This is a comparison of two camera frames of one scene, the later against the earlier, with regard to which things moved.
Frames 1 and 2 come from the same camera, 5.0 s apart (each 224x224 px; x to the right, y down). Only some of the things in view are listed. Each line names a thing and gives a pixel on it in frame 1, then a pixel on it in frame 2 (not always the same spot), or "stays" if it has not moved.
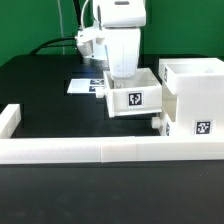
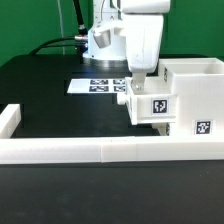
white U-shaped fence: [101, 148] stays
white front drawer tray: [163, 123] stays
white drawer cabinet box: [192, 92] stays
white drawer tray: [129, 96] to [157, 103]
